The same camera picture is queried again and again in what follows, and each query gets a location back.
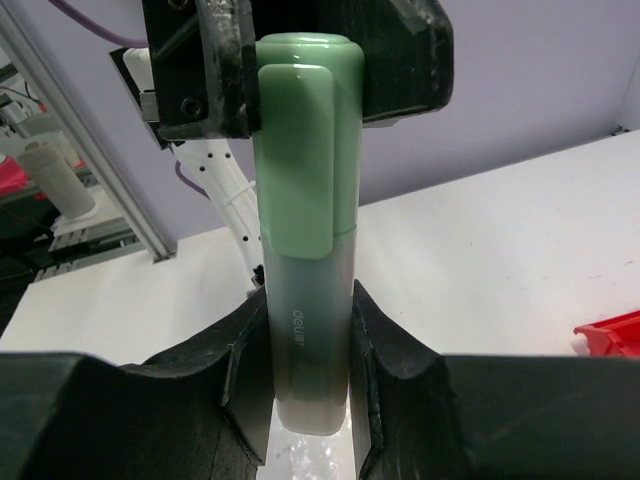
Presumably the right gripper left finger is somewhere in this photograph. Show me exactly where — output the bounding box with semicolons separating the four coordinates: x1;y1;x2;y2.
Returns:
1;291;273;479

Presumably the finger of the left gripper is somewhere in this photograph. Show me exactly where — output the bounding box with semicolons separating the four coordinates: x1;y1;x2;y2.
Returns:
344;0;455;129
142;0;260;141

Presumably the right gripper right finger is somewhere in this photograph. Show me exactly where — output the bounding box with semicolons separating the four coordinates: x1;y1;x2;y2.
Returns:
349;284;639;479

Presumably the green highlighter cap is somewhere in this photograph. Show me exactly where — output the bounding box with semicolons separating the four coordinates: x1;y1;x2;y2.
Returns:
253;33;365;260

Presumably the green highlighter body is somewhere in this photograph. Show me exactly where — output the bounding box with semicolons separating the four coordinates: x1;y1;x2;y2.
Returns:
264;229;357;436

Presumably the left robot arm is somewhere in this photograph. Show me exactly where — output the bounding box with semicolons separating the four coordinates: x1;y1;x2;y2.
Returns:
122;1;454;285

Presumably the white ribbed cylinder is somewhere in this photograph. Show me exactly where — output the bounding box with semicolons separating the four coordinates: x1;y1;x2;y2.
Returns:
17;142;96;219

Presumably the red four-compartment bin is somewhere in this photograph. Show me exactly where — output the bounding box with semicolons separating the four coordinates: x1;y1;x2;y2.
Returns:
573;310;639;358

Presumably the aluminium frame post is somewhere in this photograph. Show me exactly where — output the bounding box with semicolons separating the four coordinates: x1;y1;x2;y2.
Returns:
1;1;177;260

